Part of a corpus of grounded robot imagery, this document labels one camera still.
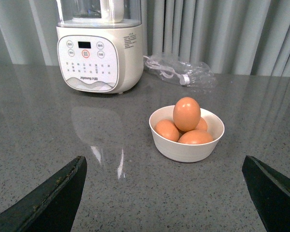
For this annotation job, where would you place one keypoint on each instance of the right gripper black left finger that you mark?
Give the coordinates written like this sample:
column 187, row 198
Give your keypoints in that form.
column 52, row 206

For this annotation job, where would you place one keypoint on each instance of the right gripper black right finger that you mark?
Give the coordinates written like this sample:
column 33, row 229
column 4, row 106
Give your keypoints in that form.
column 270, row 193

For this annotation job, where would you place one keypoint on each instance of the brown egg front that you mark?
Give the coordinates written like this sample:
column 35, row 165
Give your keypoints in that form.
column 196, row 137

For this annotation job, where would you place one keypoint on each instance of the brown egg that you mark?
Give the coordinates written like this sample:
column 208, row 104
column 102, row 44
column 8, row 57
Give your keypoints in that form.
column 196, row 137
column 186, row 114
column 167, row 129
column 202, row 125

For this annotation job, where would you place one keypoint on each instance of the brown egg back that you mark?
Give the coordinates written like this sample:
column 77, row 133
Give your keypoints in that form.
column 202, row 125

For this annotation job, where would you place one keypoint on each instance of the white ceramic bowl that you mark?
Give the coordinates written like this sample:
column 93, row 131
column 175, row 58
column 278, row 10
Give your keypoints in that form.
column 183, row 152

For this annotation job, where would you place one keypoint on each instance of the clear plastic bag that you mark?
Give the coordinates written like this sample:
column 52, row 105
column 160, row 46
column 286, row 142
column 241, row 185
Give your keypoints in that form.
column 170, row 69

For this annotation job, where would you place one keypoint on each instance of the grey curtain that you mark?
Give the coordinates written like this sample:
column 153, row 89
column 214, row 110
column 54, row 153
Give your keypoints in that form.
column 231, row 36

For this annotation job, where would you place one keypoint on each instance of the white soy milk maker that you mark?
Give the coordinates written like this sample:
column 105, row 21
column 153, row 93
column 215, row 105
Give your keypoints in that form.
column 100, row 44

